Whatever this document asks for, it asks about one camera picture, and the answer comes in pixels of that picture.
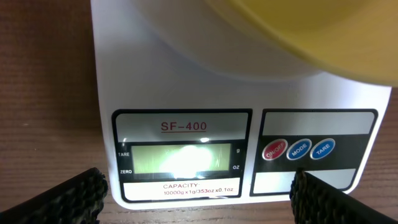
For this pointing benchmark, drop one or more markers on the yellow bowl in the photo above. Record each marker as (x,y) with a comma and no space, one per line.
(355,39)

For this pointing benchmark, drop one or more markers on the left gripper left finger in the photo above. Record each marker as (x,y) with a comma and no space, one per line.
(77,200)

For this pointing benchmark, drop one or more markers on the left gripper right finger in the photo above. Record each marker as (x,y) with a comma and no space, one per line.
(314,201)

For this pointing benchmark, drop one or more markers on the white digital kitchen scale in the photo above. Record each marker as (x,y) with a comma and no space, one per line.
(195,113)

